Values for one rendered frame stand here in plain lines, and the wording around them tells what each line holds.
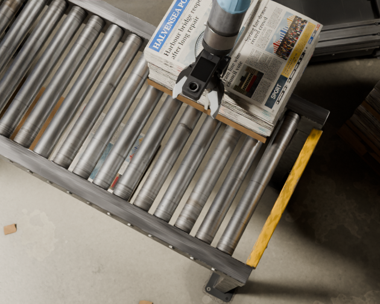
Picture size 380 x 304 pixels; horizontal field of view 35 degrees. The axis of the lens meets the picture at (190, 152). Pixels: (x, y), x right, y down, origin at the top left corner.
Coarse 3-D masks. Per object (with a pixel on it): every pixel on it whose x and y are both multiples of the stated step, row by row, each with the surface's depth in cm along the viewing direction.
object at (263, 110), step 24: (264, 24) 154; (288, 24) 154; (312, 24) 154; (264, 48) 152; (288, 48) 151; (312, 48) 158; (240, 72) 149; (264, 72) 150; (288, 72) 150; (240, 96) 148; (264, 96) 148; (288, 96) 154; (240, 120) 163; (264, 120) 153
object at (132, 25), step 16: (80, 0) 180; (96, 0) 180; (112, 16) 179; (128, 16) 179; (128, 32) 179; (144, 32) 178; (144, 48) 185; (304, 112) 171; (320, 112) 171; (304, 128) 179; (320, 128) 173
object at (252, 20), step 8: (264, 0) 156; (248, 8) 155; (256, 8) 155; (264, 8) 155; (256, 16) 154; (248, 24) 154; (240, 32) 153; (248, 32) 153; (240, 40) 152; (232, 48) 151; (240, 48) 152; (232, 56) 151; (232, 64) 150; (200, 104) 167; (208, 104) 165
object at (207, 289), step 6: (210, 276) 238; (216, 276) 237; (210, 282) 237; (204, 288) 236; (210, 288) 236; (216, 288) 236; (234, 288) 236; (210, 294) 236; (216, 294) 236; (222, 294) 236; (228, 294) 236; (234, 294) 236; (216, 300) 235; (222, 300) 235; (228, 300) 235
